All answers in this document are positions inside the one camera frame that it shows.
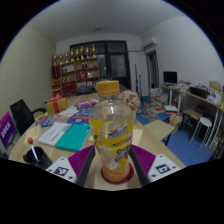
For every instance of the black mug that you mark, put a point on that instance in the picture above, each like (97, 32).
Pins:
(41, 159)

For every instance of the white round stool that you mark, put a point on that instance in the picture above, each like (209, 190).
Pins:
(203, 123)

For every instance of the pink package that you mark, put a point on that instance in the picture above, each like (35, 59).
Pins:
(86, 104)

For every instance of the purple sign board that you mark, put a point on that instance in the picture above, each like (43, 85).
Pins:
(6, 129)

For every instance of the flat round red coaster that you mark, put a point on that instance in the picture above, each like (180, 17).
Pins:
(129, 175)

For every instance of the pink flowers in vase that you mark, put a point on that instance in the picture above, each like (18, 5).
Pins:
(130, 98)

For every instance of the yellow-labelled clear drink bottle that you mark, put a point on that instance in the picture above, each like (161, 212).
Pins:
(111, 133)

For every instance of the black computer monitor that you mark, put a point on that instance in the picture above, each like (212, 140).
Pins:
(170, 77)

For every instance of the white printed document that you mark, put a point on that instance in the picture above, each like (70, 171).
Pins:
(55, 133)

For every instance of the yellow gift box red ribbon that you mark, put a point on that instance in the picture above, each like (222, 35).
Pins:
(56, 106)

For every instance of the small wooden side table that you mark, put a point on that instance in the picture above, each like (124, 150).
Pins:
(191, 115)

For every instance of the black office chair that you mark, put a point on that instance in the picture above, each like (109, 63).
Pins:
(23, 115)

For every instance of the pale yellow notepad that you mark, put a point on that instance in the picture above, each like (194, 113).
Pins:
(137, 136)

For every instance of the dark glass door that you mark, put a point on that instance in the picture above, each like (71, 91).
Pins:
(118, 65)

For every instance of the blue red printed book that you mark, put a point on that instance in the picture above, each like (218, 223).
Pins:
(80, 118)

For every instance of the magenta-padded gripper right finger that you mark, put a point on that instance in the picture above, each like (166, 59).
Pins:
(163, 167)

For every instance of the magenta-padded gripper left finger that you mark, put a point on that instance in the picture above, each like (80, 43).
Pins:
(61, 170)

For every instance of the teal book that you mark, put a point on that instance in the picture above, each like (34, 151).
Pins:
(74, 137)

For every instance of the white wall air conditioner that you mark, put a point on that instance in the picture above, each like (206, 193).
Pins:
(150, 42)

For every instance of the wooden shelf unit with trophies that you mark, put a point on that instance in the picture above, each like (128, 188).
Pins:
(75, 75)

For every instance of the red-tipped white stick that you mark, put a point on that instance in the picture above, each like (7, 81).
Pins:
(30, 141)

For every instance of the long wooden wall desk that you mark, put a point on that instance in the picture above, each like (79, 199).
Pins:
(200, 96)

